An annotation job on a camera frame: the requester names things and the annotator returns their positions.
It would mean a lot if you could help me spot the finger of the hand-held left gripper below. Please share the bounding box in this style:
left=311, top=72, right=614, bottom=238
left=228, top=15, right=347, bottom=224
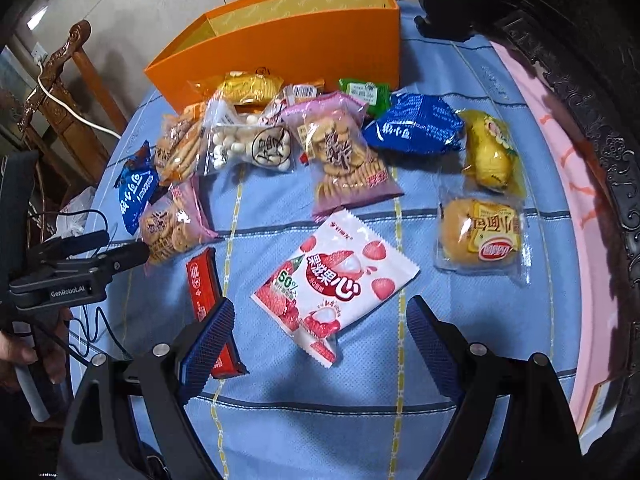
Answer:
left=27, top=230, right=111, bottom=263
left=60, top=241, right=151, bottom=273

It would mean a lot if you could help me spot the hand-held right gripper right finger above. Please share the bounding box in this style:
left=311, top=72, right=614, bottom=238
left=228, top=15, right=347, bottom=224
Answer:
left=406, top=295, right=583, bottom=480

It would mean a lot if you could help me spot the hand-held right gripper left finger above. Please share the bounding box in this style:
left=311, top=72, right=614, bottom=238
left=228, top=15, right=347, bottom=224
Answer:
left=57, top=296, right=237, bottom=480

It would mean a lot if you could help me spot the pink cracker packet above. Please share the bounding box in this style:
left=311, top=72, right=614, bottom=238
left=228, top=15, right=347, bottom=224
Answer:
left=137, top=177, right=221, bottom=266
left=280, top=92, right=405, bottom=221

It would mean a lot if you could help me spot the blue snack packet brown top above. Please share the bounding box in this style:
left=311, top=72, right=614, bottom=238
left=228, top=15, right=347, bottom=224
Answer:
left=114, top=140, right=161, bottom=236

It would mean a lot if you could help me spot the red snack bar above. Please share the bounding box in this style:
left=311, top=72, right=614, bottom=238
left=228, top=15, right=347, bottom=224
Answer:
left=185, top=246, right=248, bottom=380

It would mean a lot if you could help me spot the brown bun clear packet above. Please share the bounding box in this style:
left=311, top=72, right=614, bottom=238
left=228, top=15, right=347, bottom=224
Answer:
left=434, top=195, right=531, bottom=286

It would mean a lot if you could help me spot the clear cracker stack packet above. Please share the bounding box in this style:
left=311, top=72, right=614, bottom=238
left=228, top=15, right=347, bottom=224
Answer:
left=152, top=102, right=208, bottom=186

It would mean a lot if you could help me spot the white strawberry gummy packet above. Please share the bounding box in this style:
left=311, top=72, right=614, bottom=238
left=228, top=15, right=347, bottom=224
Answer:
left=250, top=210, right=421, bottom=368

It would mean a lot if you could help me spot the clear white ball candy packet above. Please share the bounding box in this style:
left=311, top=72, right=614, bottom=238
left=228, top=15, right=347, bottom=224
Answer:
left=197, top=97, right=296, bottom=177

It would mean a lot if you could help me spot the yellow lemon cake packet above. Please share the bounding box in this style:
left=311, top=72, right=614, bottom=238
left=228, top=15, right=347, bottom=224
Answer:
left=457, top=109, right=526, bottom=198

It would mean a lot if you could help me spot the yellow orange snack packet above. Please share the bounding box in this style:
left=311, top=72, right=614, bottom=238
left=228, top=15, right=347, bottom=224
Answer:
left=192, top=67, right=283, bottom=108

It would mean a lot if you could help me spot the plain blue snack packet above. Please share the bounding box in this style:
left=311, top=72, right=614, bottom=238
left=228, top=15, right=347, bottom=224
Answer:
left=362, top=91, right=466, bottom=155

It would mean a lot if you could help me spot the orange white cracker packet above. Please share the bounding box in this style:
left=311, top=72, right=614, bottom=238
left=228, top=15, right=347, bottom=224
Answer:
left=272, top=84, right=326, bottom=111

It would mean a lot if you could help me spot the small green snack packet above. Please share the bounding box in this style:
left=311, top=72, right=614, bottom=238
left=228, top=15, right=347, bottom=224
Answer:
left=339, top=77, right=393, bottom=116

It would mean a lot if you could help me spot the orange cardboard box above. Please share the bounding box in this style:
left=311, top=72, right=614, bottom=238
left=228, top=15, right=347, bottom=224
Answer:
left=144, top=0, right=401, bottom=113

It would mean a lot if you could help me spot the person's left hand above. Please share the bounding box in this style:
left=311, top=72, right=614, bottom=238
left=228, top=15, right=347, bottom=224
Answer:
left=0, top=310, right=73, bottom=391

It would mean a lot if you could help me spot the white plastic bag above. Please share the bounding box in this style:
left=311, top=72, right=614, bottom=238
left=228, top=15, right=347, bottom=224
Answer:
left=60, top=187, right=98, bottom=236

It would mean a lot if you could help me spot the blue striped tablecloth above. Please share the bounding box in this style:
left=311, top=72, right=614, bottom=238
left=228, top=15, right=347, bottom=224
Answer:
left=67, top=0, right=596, bottom=480

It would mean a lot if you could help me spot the brown carved wooden chair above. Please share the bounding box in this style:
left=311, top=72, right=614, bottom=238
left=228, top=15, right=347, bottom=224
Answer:
left=15, top=20, right=128, bottom=186

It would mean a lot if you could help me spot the pink cloth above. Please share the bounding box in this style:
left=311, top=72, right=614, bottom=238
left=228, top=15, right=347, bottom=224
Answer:
left=487, top=40, right=631, bottom=436

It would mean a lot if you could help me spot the dark carved wooden furniture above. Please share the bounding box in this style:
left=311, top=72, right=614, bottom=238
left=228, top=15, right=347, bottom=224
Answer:
left=415, top=0, right=640, bottom=461

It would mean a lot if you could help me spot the black cable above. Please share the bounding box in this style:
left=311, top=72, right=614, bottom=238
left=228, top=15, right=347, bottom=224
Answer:
left=30, top=207, right=136, bottom=366

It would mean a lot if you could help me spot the white power cable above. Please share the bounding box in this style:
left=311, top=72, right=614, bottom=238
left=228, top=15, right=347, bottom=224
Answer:
left=25, top=60, right=123, bottom=138

